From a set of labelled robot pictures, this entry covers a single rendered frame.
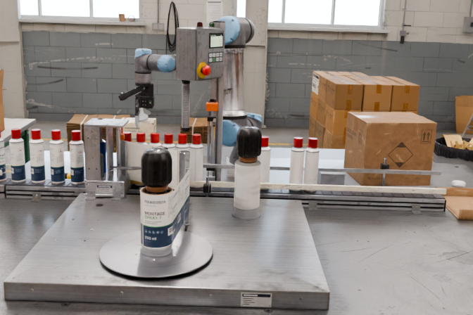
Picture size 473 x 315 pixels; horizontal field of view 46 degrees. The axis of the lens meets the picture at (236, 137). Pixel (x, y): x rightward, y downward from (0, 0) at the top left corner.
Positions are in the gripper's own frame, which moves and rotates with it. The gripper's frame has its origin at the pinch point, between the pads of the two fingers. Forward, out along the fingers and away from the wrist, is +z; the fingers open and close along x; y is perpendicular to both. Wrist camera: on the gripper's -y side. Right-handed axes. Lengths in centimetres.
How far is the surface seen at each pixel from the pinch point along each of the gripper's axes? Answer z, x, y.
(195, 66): -34, -55, 28
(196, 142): -6, -56, 29
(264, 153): -3, -58, 54
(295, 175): 5, -59, 67
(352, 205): 15, -62, 88
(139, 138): -6, -55, 8
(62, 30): -18, 486, -161
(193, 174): 6, -57, 28
